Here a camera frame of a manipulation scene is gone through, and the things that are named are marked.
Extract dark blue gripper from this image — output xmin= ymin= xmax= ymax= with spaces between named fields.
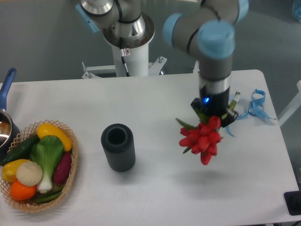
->
xmin=190 ymin=88 xmax=238 ymax=128

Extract red tulip bouquet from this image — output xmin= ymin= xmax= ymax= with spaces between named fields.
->
xmin=176 ymin=91 xmax=240 ymax=165

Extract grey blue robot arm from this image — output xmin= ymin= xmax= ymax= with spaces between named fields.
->
xmin=75 ymin=0 xmax=249 ymax=127

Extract light blue ribbon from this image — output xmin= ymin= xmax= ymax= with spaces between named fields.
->
xmin=225 ymin=89 xmax=277 ymax=137

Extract dark grey ribbed vase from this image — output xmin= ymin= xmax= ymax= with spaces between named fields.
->
xmin=101 ymin=123 xmax=135 ymax=172

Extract black device at edge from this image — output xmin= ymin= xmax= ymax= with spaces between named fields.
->
xmin=284 ymin=191 xmax=301 ymax=216

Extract blue object top right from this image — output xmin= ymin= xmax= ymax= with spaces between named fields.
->
xmin=292 ymin=0 xmax=301 ymax=23

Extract purple sweet potato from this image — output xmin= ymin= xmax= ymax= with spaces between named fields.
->
xmin=53 ymin=152 xmax=71 ymax=184

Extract yellow squash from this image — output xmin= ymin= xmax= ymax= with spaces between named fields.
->
xmin=36 ymin=123 xmax=73 ymax=153

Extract green bok choy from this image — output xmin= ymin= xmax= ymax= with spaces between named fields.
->
xmin=30 ymin=135 xmax=64 ymax=194

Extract woven wicker basket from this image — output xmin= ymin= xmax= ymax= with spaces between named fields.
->
xmin=0 ymin=120 xmax=79 ymax=213

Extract green bean pods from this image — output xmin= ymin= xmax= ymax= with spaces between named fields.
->
xmin=33 ymin=187 xmax=63 ymax=204

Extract dark green cucumber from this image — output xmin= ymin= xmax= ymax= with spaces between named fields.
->
xmin=0 ymin=134 xmax=40 ymax=166

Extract cream garlic bulb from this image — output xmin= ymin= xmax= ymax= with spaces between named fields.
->
xmin=16 ymin=161 xmax=43 ymax=186

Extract orange fruit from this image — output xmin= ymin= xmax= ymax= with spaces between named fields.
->
xmin=10 ymin=180 xmax=36 ymax=201

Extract yellow bell pepper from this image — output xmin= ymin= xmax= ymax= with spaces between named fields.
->
xmin=1 ymin=159 xmax=30 ymax=183

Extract white frame at right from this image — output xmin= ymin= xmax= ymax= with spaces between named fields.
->
xmin=277 ymin=81 xmax=301 ymax=127

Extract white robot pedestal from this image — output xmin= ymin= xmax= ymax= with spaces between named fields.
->
xmin=82 ymin=13 xmax=167 ymax=79

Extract black cable on pedestal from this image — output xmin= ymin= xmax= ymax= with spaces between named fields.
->
xmin=119 ymin=37 xmax=131 ymax=77

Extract blue handled saucepan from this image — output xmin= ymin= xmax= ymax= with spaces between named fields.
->
xmin=0 ymin=68 xmax=20 ymax=160

